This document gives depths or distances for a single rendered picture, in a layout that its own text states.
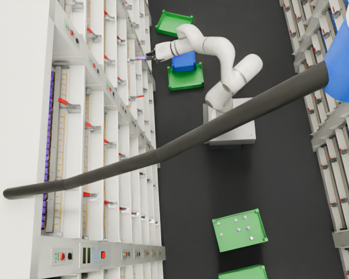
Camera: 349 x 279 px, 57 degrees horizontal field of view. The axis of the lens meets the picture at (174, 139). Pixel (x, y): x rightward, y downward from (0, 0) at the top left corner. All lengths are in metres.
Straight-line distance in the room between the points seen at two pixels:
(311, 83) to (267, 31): 2.82
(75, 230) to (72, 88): 0.48
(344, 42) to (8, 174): 0.76
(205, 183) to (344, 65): 2.29
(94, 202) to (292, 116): 1.94
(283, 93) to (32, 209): 0.63
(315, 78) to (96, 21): 1.34
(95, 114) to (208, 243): 1.49
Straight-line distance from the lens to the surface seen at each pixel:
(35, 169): 0.85
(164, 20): 3.30
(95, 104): 1.38
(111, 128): 1.54
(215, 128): 0.44
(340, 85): 0.35
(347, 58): 0.32
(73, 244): 1.01
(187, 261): 2.53
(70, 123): 1.14
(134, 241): 1.81
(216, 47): 1.59
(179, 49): 1.92
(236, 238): 2.20
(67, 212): 1.07
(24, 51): 1.02
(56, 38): 1.14
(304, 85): 0.36
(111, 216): 1.44
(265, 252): 2.54
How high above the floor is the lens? 2.52
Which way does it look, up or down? 69 degrees down
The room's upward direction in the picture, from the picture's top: 23 degrees counter-clockwise
